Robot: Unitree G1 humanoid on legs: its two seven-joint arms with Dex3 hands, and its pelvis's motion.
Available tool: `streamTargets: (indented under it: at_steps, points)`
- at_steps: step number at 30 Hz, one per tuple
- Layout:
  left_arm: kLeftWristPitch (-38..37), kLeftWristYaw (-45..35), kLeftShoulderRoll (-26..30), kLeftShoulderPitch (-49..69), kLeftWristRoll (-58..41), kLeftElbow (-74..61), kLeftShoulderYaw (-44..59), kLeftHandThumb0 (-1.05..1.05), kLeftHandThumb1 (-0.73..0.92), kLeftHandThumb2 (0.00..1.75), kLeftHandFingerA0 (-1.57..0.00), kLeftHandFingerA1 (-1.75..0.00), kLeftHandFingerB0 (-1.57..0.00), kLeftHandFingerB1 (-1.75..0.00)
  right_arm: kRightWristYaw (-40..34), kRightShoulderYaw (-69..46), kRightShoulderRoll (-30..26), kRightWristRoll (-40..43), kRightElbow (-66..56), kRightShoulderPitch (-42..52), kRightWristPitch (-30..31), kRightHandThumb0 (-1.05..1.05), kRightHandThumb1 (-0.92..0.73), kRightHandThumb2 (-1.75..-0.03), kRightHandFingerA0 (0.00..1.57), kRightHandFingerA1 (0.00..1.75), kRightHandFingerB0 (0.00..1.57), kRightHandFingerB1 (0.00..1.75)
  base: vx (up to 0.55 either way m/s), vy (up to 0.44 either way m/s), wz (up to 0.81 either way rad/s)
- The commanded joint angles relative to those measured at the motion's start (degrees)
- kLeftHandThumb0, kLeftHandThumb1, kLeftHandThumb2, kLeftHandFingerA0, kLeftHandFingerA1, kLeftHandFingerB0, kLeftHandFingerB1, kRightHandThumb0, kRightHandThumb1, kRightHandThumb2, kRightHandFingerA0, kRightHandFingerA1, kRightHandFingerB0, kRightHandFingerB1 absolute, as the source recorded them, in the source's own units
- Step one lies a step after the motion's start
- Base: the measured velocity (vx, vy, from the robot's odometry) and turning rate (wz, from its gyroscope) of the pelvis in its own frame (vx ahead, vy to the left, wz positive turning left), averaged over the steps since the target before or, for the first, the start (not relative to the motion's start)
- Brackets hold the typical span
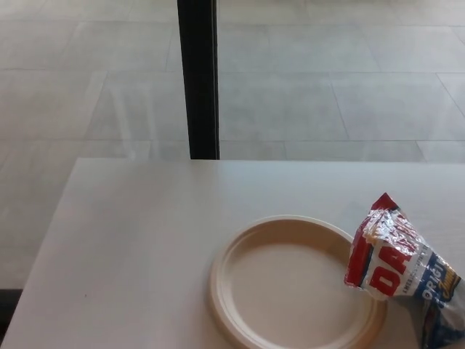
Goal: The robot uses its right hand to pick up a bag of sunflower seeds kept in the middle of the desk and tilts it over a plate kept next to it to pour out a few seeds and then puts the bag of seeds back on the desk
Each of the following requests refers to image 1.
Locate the red white sunflower seed bag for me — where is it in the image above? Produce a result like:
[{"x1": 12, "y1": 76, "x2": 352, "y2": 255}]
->
[{"x1": 343, "y1": 192, "x2": 465, "y2": 349}]

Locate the beige round paper plate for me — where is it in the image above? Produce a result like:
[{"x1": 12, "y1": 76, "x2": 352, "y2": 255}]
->
[{"x1": 209, "y1": 214, "x2": 389, "y2": 349}]

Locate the black vertical window post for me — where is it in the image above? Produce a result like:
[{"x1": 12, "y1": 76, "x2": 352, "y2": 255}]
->
[{"x1": 177, "y1": 0, "x2": 222, "y2": 161}]

